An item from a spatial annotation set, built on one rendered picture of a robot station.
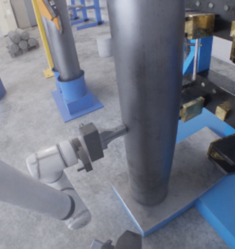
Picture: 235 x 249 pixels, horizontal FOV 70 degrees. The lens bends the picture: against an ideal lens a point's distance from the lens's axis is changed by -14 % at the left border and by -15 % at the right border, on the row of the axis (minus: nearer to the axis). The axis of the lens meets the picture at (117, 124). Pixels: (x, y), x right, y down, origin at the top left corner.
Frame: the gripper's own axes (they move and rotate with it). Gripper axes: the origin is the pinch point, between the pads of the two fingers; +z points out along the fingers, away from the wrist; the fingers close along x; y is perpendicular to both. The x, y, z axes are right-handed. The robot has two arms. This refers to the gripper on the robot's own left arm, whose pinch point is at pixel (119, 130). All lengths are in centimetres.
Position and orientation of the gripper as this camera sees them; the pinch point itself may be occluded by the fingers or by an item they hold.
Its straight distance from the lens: 67.2
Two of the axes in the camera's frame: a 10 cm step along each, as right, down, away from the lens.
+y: -4.6, -5.4, 7.1
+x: 1.1, 7.6, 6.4
